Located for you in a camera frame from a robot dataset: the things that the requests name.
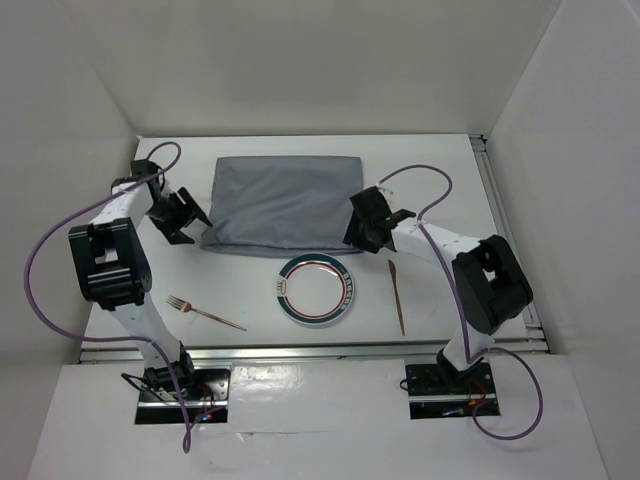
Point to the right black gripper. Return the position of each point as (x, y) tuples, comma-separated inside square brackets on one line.
[(352, 235)]

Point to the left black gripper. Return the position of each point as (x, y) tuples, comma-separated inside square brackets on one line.
[(187, 213)]

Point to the grey cloth napkin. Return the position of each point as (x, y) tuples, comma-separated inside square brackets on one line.
[(282, 206)]

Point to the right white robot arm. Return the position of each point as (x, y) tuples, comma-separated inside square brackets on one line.
[(488, 284)]

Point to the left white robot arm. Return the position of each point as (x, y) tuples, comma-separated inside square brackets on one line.
[(113, 270)]

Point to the copper knife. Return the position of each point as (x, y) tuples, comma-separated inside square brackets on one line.
[(393, 275)]

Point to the white plate green red rim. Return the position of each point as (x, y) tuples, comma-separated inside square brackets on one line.
[(315, 290)]

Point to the copper fork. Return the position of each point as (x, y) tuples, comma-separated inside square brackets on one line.
[(186, 307)]

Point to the aluminium rail front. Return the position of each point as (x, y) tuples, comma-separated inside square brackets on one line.
[(403, 350)]

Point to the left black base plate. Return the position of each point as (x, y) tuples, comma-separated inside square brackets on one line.
[(205, 398)]

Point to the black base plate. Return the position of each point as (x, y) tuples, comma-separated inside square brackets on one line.
[(205, 398), (430, 396)]

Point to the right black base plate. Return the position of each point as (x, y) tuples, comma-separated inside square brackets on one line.
[(430, 396)]

